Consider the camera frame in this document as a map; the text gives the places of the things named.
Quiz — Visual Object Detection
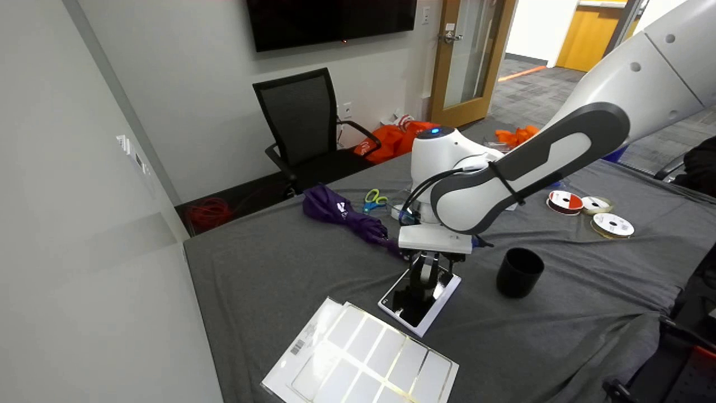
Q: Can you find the cream ribbon spool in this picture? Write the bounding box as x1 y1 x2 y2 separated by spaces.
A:
580 196 613 218

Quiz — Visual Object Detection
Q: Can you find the wooden glass door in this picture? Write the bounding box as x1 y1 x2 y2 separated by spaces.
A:
427 0 521 131

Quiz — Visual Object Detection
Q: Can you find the purple folded umbrella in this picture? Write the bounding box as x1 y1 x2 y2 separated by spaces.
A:
300 182 404 258

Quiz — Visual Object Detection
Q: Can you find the wall television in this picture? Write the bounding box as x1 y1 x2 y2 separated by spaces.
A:
244 0 418 54

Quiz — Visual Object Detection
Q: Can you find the orange bag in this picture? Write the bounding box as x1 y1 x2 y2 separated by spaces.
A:
354 120 437 167

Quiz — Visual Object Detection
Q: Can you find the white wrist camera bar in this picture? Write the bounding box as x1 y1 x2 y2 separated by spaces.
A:
397 225 476 258

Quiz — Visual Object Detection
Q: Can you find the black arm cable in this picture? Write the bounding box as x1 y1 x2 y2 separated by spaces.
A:
404 159 525 226

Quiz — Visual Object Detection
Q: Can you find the black cup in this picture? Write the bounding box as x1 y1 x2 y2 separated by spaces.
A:
494 246 547 300

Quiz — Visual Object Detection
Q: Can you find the black mesh office chair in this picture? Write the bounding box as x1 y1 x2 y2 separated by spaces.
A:
251 66 384 198

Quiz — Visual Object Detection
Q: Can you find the green ring loop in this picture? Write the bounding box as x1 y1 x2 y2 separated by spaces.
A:
362 187 392 214

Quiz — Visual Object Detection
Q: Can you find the orange white ribbon spool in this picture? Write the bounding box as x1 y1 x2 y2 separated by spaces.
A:
547 189 586 216

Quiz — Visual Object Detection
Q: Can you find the white grid tray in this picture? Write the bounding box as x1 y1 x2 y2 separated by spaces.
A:
260 297 460 403

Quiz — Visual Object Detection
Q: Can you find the white wall thermostat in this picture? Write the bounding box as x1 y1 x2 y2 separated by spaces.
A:
115 132 137 159

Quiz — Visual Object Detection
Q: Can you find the orange folded cloth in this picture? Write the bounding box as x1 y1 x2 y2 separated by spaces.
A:
492 123 541 151

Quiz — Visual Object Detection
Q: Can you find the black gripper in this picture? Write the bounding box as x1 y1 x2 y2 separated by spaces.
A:
402 251 456 314

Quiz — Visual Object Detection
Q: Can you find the gray table cloth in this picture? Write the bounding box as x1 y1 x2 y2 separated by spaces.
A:
183 152 716 403

